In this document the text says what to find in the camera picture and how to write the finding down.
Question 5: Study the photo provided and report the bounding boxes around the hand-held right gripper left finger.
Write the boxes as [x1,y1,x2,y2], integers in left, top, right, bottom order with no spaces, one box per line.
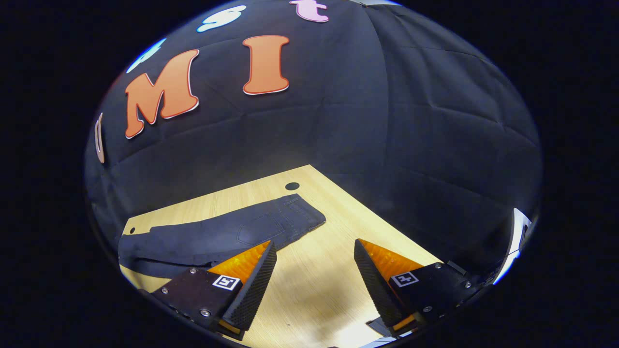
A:
[152,241,278,335]

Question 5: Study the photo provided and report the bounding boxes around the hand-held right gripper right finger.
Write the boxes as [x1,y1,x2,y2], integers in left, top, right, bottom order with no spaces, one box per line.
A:
[354,238,490,335]

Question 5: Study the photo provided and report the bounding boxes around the dark jeans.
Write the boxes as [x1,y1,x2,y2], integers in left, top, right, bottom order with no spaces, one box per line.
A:
[118,193,327,280]

